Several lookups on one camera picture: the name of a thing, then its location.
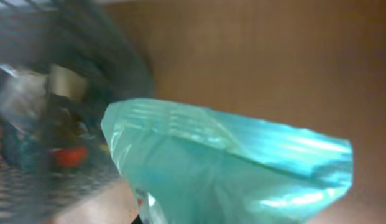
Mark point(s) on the light teal tissue pack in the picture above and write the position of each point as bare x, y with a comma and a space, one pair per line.
190, 164

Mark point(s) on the beige brown snack bag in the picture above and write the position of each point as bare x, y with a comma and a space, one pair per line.
24, 94

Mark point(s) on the green Nescafe coffee bag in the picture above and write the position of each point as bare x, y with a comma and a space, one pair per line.
80, 158

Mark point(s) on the grey plastic shopping basket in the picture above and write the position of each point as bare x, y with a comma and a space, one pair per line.
79, 36

